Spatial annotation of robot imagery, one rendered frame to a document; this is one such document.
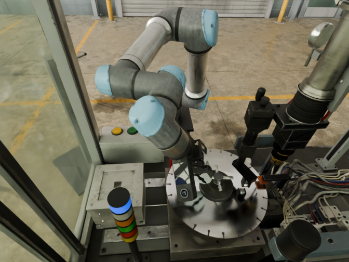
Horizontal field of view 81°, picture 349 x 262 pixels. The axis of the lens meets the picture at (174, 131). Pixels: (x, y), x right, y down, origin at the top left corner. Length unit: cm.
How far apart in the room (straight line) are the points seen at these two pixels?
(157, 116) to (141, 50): 26
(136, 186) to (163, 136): 36
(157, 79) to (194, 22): 36
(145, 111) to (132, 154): 58
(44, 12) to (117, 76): 21
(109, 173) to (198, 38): 59
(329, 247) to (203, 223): 30
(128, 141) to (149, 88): 46
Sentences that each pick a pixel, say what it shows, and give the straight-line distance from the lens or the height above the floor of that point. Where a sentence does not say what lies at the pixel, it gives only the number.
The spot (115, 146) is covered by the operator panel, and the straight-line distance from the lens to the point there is 94.
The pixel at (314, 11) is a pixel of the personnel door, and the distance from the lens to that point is 795.
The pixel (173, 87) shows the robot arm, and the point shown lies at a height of 130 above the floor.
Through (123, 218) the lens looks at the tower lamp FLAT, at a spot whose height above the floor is 111.
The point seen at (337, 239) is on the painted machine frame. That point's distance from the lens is 66.
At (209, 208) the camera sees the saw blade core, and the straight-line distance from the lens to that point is 67.
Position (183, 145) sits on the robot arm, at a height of 119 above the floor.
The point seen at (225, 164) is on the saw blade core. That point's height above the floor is 95.
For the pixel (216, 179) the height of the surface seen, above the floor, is 100.
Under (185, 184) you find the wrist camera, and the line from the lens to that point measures 52.
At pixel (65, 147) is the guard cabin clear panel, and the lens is 69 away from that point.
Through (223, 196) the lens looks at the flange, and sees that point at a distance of 69.
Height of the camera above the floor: 154
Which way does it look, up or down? 43 degrees down
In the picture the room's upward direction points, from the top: 2 degrees clockwise
